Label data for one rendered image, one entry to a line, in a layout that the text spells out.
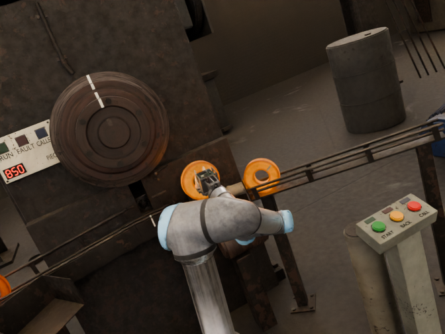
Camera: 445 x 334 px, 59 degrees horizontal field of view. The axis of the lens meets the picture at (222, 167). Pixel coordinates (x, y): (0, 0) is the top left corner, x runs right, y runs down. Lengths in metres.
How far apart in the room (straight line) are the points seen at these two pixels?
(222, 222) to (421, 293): 0.83
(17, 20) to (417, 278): 1.75
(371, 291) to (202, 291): 0.77
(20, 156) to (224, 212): 1.08
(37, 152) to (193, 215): 0.98
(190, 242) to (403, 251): 0.73
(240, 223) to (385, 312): 0.88
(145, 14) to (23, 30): 0.49
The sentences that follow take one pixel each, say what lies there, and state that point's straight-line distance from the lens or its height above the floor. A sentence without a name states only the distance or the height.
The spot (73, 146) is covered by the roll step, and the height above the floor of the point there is 1.12.
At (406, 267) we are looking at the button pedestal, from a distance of 1.46.
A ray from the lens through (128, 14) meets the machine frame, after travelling 1.86.
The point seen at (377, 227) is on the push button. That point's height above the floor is 0.61.
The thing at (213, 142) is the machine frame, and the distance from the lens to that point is 1.88.
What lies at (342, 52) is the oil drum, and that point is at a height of 0.82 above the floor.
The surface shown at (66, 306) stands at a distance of 1.66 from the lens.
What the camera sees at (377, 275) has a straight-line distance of 1.59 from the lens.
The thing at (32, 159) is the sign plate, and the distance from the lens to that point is 1.82.
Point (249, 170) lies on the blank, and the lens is 1.73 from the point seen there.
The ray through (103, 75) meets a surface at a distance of 1.66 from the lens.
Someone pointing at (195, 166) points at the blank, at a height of 0.89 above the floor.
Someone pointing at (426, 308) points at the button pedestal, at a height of 0.24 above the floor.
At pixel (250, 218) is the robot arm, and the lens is 1.00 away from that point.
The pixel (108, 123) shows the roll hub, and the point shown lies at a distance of 1.58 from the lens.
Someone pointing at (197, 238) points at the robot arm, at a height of 0.89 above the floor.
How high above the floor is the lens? 1.31
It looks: 17 degrees down
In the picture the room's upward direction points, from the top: 20 degrees counter-clockwise
